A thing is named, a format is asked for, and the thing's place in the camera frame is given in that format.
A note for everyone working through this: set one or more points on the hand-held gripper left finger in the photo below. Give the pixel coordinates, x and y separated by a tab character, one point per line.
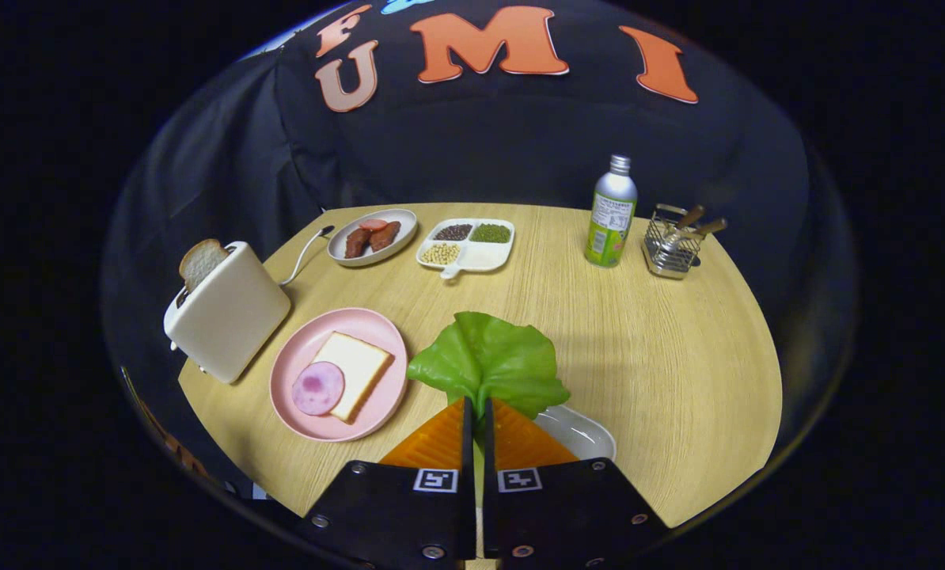
468	447

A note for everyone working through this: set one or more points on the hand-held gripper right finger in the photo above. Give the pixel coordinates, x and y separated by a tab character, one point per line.
488	447

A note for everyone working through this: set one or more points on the green lettuce leaf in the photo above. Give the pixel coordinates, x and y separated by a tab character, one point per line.
488	356

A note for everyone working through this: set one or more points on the toasted bread slice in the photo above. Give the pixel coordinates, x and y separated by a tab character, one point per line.
200	261

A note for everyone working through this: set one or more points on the white plate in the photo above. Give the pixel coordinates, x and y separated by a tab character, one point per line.
583	435

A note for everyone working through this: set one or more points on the white bread slice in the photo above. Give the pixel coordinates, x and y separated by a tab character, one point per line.
358	368

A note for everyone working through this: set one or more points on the pink ham slice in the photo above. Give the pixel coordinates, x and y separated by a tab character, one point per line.
318	388

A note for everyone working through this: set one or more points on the white divided dish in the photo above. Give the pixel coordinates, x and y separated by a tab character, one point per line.
488	256

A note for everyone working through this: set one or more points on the pile of yellow soybeans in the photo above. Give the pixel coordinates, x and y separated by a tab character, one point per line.
440	253

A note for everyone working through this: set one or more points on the pink plate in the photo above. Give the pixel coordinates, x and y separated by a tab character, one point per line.
298	340

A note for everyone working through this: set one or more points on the pile of green beans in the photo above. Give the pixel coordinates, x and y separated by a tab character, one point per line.
491	233

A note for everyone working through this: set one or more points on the pile of dark red beans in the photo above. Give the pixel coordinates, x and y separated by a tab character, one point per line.
453	232

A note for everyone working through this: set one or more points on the brown meat piece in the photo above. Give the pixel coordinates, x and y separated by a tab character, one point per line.
356	242
385	236

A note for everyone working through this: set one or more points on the grey plate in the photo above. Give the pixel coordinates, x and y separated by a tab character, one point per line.
401	222

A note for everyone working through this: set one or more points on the red sausage slice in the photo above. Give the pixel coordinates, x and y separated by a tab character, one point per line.
373	225

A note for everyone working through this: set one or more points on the green drink bottle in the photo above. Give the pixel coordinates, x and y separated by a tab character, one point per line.
611	222

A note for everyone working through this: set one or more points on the white toaster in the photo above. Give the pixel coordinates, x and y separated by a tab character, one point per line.
231	317

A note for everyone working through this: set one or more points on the black backdrop cloth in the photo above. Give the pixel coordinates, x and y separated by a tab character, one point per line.
480	134

